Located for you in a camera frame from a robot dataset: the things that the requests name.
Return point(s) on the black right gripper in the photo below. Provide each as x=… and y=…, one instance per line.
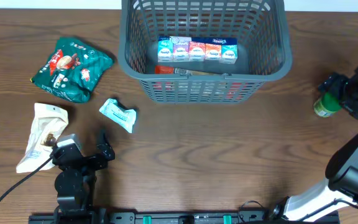
x=345, y=94

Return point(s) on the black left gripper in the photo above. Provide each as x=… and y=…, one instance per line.
x=91, y=158

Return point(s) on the green lid jar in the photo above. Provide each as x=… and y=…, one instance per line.
x=326, y=105

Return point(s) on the green snack bag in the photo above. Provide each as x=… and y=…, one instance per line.
x=73, y=70

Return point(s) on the blue tissue multipack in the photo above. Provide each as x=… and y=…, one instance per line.
x=196, y=49

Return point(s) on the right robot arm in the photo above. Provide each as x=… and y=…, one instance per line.
x=339, y=188

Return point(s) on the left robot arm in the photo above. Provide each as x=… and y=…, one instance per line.
x=75, y=184

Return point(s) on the light teal small packet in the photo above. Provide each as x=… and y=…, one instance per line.
x=125, y=118

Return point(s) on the beige paper pouch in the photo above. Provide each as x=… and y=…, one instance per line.
x=49, y=120

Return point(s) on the grey plastic lattice basket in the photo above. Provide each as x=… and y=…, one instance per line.
x=261, y=30

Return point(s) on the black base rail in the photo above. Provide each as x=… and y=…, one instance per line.
x=247, y=217

